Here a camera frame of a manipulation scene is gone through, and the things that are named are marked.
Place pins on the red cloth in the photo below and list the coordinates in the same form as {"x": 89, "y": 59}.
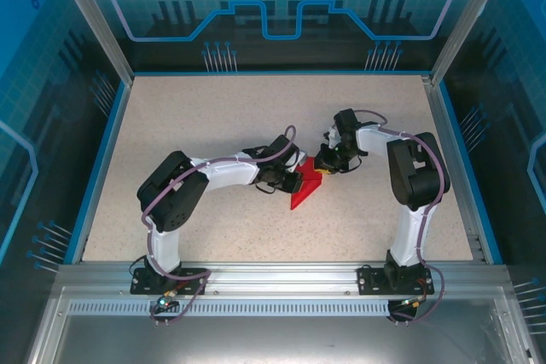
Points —
{"x": 305, "y": 193}

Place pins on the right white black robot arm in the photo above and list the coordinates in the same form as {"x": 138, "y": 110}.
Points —
{"x": 420, "y": 176}

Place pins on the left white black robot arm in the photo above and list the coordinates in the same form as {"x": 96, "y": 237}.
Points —
{"x": 170, "y": 193}

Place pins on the steel tray shelf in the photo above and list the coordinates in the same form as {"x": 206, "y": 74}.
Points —
{"x": 273, "y": 338}

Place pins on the blue table edge trim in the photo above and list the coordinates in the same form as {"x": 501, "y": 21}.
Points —
{"x": 99, "y": 176}

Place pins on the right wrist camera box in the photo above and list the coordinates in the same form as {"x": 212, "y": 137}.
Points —
{"x": 332, "y": 134}

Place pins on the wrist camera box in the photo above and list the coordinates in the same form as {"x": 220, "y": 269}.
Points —
{"x": 332, "y": 134}
{"x": 303, "y": 158}

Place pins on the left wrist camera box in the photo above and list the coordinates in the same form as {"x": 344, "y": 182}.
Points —
{"x": 303, "y": 158}

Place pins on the aluminium mounting rail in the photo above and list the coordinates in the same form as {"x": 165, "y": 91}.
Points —
{"x": 277, "y": 276}

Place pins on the aluminium side rail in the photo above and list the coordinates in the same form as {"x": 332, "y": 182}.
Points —
{"x": 457, "y": 176}

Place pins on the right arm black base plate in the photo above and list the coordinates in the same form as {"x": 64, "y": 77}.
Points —
{"x": 369, "y": 281}

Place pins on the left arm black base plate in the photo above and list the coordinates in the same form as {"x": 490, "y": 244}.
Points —
{"x": 141, "y": 283}

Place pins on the right aluminium frame post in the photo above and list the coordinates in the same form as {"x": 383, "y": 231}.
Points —
{"x": 468, "y": 19}

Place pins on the aluminium frame post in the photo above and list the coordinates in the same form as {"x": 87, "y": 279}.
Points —
{"x": 468, "y": 19}
{"x": 94, "y": 19}

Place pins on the left aluminium frame post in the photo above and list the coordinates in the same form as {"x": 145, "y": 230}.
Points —
{"x": 94, "y": 19}

